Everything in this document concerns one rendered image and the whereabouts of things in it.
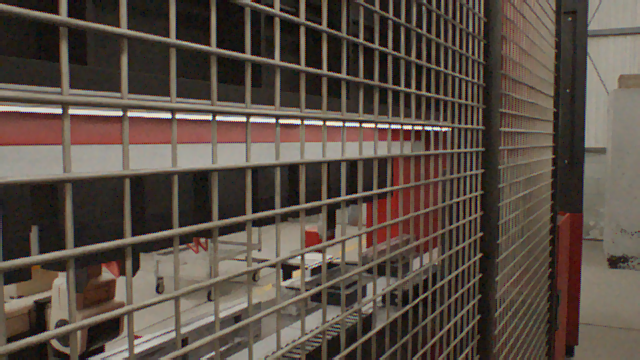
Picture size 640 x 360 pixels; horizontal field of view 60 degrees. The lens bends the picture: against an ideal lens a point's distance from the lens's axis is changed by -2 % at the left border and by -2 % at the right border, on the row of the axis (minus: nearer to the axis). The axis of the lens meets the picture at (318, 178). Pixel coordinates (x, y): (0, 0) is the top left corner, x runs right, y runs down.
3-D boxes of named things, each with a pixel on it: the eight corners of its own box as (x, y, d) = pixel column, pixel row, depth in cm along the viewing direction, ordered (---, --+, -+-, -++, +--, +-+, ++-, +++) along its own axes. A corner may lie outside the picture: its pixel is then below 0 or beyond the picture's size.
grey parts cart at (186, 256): (209, 273, 594) (208, 183, 588) (263, 280, 567) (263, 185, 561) (151, 294, 513) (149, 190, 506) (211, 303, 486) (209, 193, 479)
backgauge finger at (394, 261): (341, 262, 197) (341, 247, 197) (412, 270, 184) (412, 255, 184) (324, 269, 187) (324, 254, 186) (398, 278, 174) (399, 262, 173)
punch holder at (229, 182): (221, 227, 151) (220, 166, 150) (247, 230, 147) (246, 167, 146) (182, 236, 138) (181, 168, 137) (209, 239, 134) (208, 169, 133)
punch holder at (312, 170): (300, 211, 186) (299, 161, 185) (322, 213, 182) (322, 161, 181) (274, 216, 173) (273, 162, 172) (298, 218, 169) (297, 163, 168)
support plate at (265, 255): (273, 250, 215) (273, 247, 215) (334, 257, 202) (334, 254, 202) (244, 258, 200) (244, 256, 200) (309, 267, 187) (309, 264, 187)
